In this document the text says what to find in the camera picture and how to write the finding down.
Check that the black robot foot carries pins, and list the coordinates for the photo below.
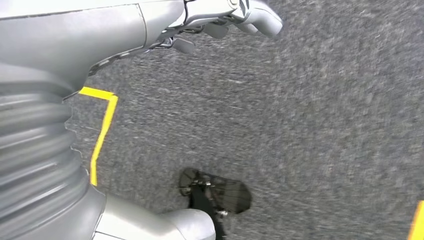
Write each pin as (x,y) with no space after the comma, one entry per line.
(228,195)

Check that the yellow tape square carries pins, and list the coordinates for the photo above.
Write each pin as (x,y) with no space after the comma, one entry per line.
(105,132)
(418,225)

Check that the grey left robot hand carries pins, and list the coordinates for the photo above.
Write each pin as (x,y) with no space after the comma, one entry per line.
(82,33)

